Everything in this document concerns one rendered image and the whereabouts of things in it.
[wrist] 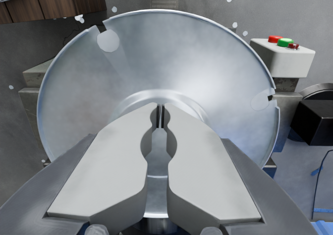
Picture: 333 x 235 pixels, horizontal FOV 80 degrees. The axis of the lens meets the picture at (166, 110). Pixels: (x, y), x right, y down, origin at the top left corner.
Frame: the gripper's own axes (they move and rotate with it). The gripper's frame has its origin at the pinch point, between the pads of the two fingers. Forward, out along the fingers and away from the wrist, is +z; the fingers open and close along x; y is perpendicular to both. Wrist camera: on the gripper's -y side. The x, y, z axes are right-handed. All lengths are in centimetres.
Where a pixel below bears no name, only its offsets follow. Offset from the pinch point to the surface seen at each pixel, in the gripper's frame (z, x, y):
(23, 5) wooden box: 52, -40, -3
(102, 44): 9.6, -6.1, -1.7
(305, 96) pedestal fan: 85, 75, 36
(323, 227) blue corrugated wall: 80, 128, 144
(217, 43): 9.7, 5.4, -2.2
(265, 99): 9.5, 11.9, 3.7
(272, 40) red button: 32.7, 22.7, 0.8
